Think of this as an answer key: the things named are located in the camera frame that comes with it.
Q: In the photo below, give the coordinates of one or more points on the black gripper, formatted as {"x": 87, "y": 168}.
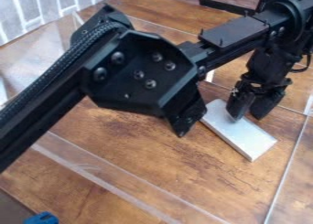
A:
{"x": 265, "y": 79}

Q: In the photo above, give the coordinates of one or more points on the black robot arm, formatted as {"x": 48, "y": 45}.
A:
{"x": 135, "y": 72}

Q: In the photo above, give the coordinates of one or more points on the black strip on table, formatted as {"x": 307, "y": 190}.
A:
{"x": 235, "y": 9}

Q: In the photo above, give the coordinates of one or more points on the blue object at bottom edge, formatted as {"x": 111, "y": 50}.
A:
{"x": 41, "y": 218}

